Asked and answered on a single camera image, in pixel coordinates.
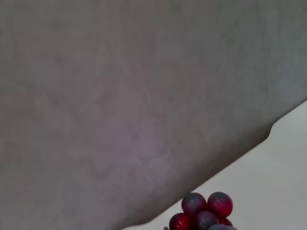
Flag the red purple grape bunch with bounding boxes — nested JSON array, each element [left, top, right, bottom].
[[168, 191, 234, 230]]

